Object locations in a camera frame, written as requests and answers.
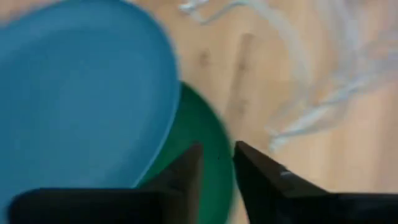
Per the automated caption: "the white wire dish rack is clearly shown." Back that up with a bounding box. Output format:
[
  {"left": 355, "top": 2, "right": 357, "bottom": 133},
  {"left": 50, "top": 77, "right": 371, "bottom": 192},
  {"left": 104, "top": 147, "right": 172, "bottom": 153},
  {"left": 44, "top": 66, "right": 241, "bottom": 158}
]
[{"left": 178, "top": 0, "right": 398, "bottom": 154}]

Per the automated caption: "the blue plastic plate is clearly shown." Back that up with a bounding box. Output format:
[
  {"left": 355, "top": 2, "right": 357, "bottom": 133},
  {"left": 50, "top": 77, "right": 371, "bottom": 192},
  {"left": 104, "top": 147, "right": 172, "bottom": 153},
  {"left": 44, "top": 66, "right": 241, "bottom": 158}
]
[{"left": 0, "top": 0, "right": 182, "bottom": 218}]

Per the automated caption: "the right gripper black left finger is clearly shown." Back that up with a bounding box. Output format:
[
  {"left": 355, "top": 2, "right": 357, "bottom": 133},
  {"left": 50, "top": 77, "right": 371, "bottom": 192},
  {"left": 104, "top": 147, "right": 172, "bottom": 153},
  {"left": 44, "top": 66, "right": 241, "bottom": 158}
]
[{"left": 7, "top": 142, "right": 205, "bottom": 224}]

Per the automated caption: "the dark green plastic plate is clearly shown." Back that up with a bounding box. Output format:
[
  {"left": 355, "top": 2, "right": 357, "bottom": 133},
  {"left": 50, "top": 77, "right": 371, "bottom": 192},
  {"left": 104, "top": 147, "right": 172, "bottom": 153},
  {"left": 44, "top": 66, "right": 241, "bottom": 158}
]
[{"left": 136, "top": 81, "right": 236, "bottom": 224}]

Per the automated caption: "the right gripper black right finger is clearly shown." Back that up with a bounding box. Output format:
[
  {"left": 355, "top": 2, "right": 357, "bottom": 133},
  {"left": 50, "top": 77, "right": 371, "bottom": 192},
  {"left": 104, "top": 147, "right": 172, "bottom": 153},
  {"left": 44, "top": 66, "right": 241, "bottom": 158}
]
[{"left": 232, "top": 140, "right": 398, "bottom": 224}]

